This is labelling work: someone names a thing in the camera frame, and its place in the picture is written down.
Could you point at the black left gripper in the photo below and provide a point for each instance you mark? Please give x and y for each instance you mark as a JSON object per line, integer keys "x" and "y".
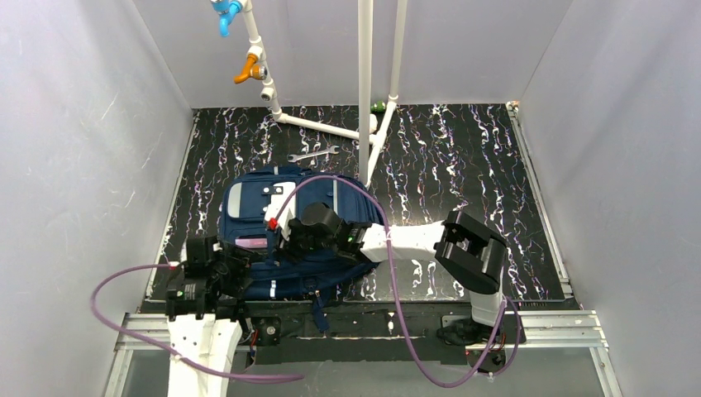
{"x": 231, "y": 265}

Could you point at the pink highlighter pen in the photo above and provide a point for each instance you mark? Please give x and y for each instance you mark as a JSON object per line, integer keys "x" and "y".
{"x": 251, "y": 242}

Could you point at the navy blue student backpack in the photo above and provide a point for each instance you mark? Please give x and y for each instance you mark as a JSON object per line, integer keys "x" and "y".
{"x": 255, "y": 197}

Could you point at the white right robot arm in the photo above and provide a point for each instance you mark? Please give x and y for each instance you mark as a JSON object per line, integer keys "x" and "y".
{"x": 470, "y": 252}

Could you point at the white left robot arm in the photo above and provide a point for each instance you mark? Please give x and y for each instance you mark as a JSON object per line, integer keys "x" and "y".
{"x": 204, "y": 310}

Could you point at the silver wrench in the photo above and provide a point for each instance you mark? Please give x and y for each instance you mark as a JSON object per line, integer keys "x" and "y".
{"x": 331, "y": 150}

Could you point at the green tap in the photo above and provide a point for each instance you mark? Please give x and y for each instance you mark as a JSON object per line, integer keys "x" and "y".
{"x": 378, "y": 107}

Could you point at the orange tap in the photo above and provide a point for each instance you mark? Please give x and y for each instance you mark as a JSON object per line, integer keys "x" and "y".
{"x": 252, "y": 69}

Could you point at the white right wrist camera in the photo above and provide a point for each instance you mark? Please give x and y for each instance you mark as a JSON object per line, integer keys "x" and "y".
{"x": 277, "y": 235}

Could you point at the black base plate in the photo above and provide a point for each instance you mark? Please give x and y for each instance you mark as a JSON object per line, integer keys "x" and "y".
{"x": 369, "y": 332}

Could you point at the aluminium frame rail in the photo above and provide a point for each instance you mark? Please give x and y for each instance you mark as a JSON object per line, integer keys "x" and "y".
{"x": 544, "y": 329}

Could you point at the white PVC pipe frame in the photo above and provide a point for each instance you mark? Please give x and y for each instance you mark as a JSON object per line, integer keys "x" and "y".
{"x": 370, "y": 135}

